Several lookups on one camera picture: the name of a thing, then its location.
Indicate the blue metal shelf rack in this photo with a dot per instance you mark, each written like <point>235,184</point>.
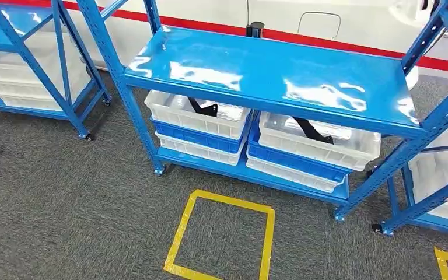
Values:
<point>266,69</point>
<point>432,201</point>
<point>23,27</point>

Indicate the black bracket part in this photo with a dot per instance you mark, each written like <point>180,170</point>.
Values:
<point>313,133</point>
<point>204,109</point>

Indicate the black stanchion post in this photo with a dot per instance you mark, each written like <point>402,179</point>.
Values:
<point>255,30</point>

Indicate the yellow floor tape square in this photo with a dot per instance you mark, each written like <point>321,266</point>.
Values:
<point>266,239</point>

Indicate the black caster wheel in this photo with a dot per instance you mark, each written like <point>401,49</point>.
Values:
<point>106,102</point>
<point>377,228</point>
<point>88,137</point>

